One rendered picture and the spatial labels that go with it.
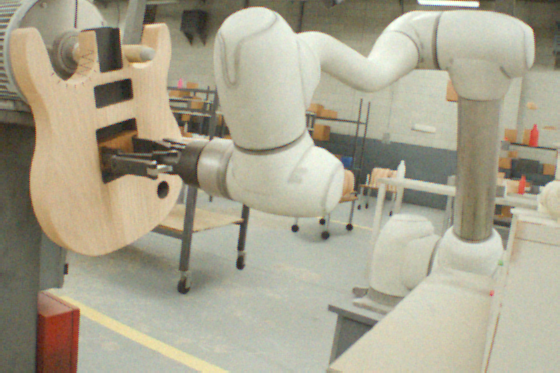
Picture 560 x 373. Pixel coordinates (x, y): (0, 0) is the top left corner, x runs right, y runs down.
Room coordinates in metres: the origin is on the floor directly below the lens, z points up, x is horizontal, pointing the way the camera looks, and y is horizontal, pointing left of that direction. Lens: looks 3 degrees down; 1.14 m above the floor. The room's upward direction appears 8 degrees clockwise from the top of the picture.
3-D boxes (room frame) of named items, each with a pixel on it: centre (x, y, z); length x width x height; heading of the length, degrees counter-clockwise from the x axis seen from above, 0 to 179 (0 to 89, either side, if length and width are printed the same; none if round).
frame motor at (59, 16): (1.05, 0.62, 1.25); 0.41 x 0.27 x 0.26; 62
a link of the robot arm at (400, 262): (1.36, -0.38, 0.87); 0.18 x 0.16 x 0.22; 57
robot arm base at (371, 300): (1.38, -0.36, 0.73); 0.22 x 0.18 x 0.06; 55
